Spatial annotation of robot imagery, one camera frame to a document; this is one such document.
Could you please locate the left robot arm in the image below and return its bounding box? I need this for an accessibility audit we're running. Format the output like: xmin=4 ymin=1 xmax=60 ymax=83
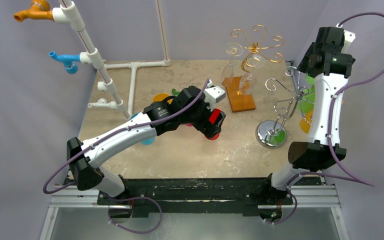
xmin=67 ymin=84 xmax=226 ymax=205

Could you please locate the green wine glass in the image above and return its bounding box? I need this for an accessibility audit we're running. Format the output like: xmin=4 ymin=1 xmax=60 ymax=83
xmin=296 ymin=75 xmax=316 ymax=114

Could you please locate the chrome wire glass rack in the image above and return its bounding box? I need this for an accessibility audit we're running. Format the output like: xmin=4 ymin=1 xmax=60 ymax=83
xmin=255 ymin=65 xmax=309 ymax=149

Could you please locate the orange wine glass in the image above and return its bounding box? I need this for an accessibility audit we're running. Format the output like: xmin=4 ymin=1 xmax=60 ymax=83
xmin=299 ymin=110 xmax=313 ymax=134

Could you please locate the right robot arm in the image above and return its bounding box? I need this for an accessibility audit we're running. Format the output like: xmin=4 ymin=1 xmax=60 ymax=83
xmin=260 ymin=26 xmax=356 ymax=204

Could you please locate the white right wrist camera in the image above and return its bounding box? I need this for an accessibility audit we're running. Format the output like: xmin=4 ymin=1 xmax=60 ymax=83
xmin=331 ymin=23 xmax=356 ymax=54

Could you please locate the red wine glass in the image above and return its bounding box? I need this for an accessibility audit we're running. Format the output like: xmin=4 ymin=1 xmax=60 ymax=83
xmin=204 ymin=108 xmax=226 ymax=141

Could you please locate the clear wine glass right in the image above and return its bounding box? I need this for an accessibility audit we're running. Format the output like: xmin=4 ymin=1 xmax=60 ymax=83
xmin=238 ymin=53 xmax=266 ymax=96

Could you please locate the wooden rack base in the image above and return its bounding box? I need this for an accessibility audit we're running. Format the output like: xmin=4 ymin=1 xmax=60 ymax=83
xmin=226 ymin=76 xmax=256 ymax=113

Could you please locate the clear wine glass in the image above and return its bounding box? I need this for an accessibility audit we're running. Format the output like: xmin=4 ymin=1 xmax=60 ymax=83
xmin=238 ymin=53 xmax=266 ymax=96
xmin=221 ymin=42 xmax=244 ymax=88

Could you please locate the yellow wine glass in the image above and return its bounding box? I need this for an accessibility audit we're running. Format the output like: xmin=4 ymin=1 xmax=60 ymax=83
xmin=152 ymin=93 xmax=170 ymax=103

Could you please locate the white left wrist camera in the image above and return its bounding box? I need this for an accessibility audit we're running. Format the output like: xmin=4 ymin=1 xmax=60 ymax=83
xmin=204 ymin=78 xmax=227 ymax=111

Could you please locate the blue faucet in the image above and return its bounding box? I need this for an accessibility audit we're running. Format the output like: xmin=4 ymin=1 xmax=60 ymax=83
xmin=48 ymin=51 xmax=81 ymax=75

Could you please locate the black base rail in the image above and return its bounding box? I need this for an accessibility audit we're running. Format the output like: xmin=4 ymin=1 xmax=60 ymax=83
xmin=97 ymin=177 xmax=294 ymax=220

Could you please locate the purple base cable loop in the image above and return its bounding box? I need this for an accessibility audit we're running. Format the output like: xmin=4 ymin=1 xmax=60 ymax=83
xmin=107 ymin=196 xmax=164 ymax=235

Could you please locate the green faucet with white elbow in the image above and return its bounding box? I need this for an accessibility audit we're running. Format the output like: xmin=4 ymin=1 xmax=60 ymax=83
xmin=171 ymin=88 xmax=180 ymax=97

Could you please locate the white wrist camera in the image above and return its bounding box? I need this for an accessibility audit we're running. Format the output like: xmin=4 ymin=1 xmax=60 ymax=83
xmin=331 ymin=23 xmax=356 ymax=54
xmin=204 ymin=78 xmax=227 ymax=111

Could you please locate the white PVC pipe frame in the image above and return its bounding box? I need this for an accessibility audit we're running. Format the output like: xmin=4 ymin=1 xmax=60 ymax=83
xmin=52 ymin=0 xmax=171 ymax=119

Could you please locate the orange faucet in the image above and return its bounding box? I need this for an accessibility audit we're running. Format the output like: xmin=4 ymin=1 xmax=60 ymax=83
xmin=13 ymin=0 xmax=55 ymax=22

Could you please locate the blue wine glass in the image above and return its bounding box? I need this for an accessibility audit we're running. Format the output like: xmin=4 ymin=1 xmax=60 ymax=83
xmin=130 ymin=112 xmax=155 ymax=146

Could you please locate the gold wire glass rack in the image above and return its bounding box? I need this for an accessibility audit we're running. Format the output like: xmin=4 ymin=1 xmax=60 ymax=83
xmin=226 ymin=24 xmax=285 ymax=73

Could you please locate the clear wine glass left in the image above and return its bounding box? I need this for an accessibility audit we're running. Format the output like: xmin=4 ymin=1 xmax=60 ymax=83
xmin=221 ymin=42 xmax=244 ymax=88

